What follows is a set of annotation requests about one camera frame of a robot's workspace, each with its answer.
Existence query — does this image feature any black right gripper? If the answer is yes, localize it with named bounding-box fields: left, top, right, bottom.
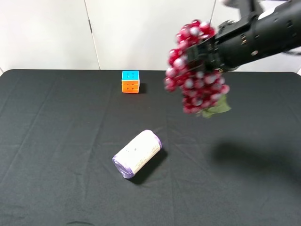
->
left=185, top=20, right=256, bottom=71

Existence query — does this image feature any red artificial grape bunch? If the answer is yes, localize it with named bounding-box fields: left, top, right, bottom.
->
left=164, top=19, right=231, bottom=118

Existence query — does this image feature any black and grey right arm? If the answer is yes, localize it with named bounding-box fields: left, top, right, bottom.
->
left=185, top=0, right=301, bottom=72

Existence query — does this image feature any orange and blue puzzle cube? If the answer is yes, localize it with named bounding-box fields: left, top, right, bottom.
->
left=121, top=71, right=140, bottom=94

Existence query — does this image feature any purple bag roll white label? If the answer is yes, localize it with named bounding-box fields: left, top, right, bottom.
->
left=111, top=129, right=163, bottom=180

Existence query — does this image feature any black tablecloth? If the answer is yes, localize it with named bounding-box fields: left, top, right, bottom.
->
left=0, top=70, right=301, bottom=226

